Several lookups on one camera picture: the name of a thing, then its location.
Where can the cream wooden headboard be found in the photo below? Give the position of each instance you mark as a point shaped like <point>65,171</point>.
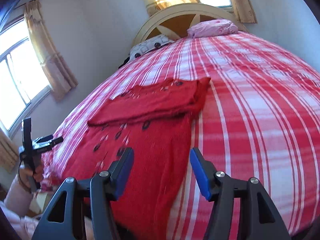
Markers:
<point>174,21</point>

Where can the red knitted sweater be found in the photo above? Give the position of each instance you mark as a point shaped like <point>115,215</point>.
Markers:
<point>155,121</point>

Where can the pink pillow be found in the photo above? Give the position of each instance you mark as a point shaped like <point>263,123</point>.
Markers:
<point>212,28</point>

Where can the yellow curtain right panel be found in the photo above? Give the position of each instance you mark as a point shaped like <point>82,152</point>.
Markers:
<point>244,11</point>

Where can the pink sleeved left forearm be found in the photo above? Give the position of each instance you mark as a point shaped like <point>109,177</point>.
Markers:
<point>18,199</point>

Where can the person left hand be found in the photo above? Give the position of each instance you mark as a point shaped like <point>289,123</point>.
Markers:
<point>24,173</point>

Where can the side window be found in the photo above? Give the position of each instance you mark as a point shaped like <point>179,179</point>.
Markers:
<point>23,82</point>

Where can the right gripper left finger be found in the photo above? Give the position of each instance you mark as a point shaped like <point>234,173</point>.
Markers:
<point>64,216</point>

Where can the beige side window curtain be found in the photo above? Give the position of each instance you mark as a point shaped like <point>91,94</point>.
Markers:
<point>60,77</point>

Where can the black item beside bed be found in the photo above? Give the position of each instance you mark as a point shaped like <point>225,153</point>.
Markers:
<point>125,62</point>

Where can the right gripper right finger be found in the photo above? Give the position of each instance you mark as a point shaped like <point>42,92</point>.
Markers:
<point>244,200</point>

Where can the white black patterned pillow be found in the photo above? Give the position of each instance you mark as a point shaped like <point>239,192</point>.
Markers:
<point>148,46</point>

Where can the red white plaid bedsheet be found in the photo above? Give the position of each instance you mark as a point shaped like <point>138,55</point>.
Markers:
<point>260,119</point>

